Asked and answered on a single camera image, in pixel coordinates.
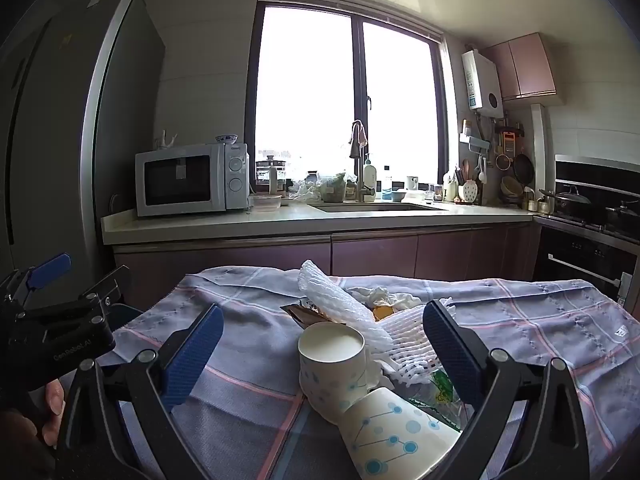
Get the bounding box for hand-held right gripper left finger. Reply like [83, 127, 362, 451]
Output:
[54, 304, 225, 480]

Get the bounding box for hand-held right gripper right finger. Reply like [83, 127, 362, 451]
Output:
[422, 299, 592, 480]

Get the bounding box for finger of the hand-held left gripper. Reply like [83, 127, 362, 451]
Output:
[70, 265, 132, 318]
[2, 253, 72, 301]

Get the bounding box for green clear snack wrapper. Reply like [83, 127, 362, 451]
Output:
[407, 367, 473, 433]

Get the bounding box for white foam fruit net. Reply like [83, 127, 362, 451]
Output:
[298, 259, 396, 356]
[370, 297, 456, 386]

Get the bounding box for white tissue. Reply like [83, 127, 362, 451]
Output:
[347, 286, 423, 311]

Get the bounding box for white blue-dotted paper cup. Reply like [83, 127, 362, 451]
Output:
[337, 387, 461, 480]
[298, 321, 368, 413]

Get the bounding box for brown snack wrapper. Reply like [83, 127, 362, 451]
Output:
[280, 302, 331, 331]

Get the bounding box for person's left hand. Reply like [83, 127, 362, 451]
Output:
[0, 377, 66, 461]

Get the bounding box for plaid grey tablecloth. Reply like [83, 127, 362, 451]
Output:
[97, 265, 640, 480]

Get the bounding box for white microwave oven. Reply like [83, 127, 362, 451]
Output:
[135, 142, 250, 218]

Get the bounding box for kitchen counter with maroon cabinets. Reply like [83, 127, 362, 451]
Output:
[101, 199, 543, 281]

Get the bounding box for grey refrigerator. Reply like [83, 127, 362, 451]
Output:
[0, 0, 167, 311]

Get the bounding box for black built-in oven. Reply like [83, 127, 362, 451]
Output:
[537, 225, 633, 306]

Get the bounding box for steel sink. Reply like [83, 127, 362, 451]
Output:
[307, 200, 448, 213]

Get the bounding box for clear food container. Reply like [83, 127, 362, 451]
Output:
[250, 194, 283, 213]

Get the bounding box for stacked bowls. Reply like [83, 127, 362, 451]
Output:
[501, 175, 525, 201]

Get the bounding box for gas stove top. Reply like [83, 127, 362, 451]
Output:
[535, 212, 640, 247]

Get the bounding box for black pot with lid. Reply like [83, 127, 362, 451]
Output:
[539, 186, 592, 218]

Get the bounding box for glass french press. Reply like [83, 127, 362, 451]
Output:
[256, 156, 287, 196]

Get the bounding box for crumpled clear plastic bag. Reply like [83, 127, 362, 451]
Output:
[290, 180, 321, 202]

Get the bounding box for hanging black pan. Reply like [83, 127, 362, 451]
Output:
[514, 152, 535, 183]

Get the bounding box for large glass jar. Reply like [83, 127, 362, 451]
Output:
[320, 172, 347, 201]

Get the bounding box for steel faucet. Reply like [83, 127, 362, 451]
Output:
[348, 120, 376, 203]

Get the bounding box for black wok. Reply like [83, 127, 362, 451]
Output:
[605, 200, 640, 226]

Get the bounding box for black range hood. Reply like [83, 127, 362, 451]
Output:
[554, 154, 640, 197]

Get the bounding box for large dark-framed window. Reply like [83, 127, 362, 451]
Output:
[247, 0, 448, 191]

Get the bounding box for white water heater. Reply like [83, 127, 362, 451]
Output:
[461, 50, 503, 117]

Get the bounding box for white wall rack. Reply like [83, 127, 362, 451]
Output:
[459, 132, 490, 154]

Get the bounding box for pink wall cabinet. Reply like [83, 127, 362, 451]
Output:
[482, 32, 557, 102]

